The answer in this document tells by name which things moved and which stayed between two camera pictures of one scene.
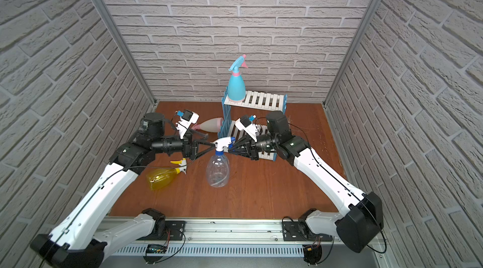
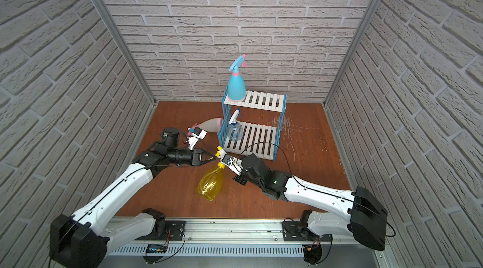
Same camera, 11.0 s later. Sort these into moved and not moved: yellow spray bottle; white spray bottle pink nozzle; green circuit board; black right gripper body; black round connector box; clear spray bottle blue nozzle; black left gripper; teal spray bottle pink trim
Moved: yellow spray bottle; black left gripper; clear spray bottle blue nozzle; black right gripper body
Not moved: white spray bottle pink nozzle; teal spray bottle pink trim; black round connector box; green circuit board
